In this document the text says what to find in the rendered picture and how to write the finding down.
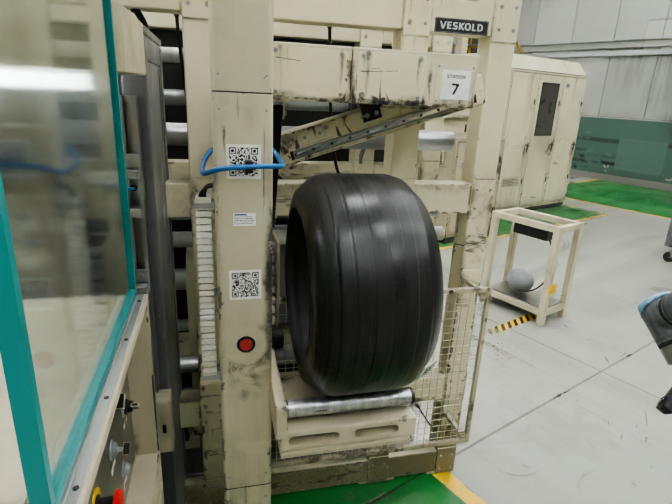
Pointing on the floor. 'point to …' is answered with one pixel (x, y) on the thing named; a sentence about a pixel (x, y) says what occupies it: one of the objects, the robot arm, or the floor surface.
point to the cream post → (243, 239)
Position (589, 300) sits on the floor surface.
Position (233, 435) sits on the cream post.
